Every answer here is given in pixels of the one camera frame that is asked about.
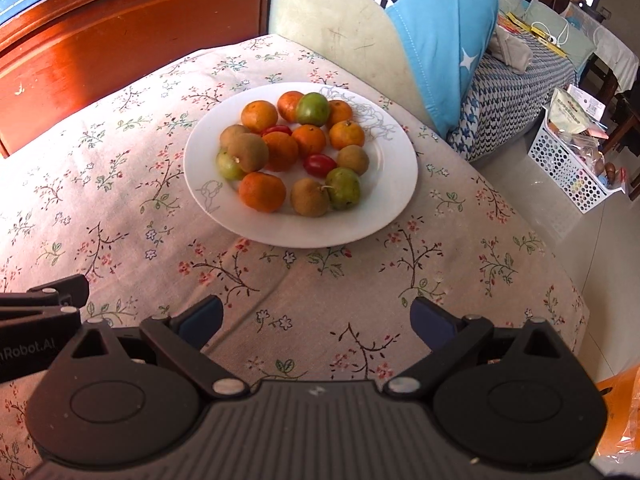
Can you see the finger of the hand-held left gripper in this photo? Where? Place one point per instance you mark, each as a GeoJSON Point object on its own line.
{"type": "Point", "coordinates": [70, 290]}

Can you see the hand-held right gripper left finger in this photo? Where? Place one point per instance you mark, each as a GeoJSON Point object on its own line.
{"type": "Point", "coordinates": [202, 320]}

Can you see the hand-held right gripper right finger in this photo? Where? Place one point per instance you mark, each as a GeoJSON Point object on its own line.
{"type": "Point", "coordinates": [430, 322]}

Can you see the white plate with rose print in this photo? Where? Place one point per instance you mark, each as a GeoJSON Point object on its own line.
{"type": "Point", "coordinates": [380, 200]}

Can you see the green plum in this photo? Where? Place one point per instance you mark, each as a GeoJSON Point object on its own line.
{"type": "Point", "coordinates": [313, 108]}
{"type": "Point", "coordinates": [229, 167]}
{"type": "Point", "coordinates": [343, 188]}

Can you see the red cherry tomato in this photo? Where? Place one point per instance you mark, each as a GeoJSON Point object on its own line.
{"type": "Point", "coordinates": [319, 165]}
{"type": "Point", "coordinates": [276, 130]}

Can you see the floral tablecloth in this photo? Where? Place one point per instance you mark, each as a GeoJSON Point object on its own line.
{"type": "Point", "coordinates": [125, 185]}

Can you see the white perforated plastic basket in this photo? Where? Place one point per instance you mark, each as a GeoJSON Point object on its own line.
{"type": "Point", "coordinates": [560, 170]}

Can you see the orange plastic object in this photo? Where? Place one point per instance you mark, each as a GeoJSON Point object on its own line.
{"type": "Point", "coordinates": [620, 410]}

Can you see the blue houndstooth bed sheet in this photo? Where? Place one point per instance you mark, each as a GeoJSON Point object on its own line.
{"type": "Point", "coordinates": [510, 95]}

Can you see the pale printed plastic bag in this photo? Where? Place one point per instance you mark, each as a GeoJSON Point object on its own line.
{"type": "Point", "coordinates": [575, 110]}

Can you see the red wooden nightstand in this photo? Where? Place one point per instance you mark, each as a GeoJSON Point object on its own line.
{"type": "Point", "coordinates": [125, 35]}

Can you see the grey white cloth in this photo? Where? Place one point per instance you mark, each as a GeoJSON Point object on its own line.
{"type": "Point", "coordinates": [512, 52]}

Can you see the blue cartoon cushion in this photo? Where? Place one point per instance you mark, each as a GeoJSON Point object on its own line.
{"type": "Point", "coordinates": [440, 35]}

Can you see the yellow flat box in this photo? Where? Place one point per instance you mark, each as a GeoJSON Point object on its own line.
{"type": "Point", "coordinates": [547, 42]}

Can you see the red and yellow packet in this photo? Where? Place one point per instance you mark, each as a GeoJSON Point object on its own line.
{"type": "Point", "coordinates": [510, 22]}

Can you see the pale green pillow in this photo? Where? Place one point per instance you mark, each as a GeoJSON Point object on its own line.
{"type": "Point", "coordinates": [577, 45]}

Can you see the pale green bed footboard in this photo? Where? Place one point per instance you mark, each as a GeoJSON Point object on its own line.
{"type": "Point", "coordinates": [325, 20]}

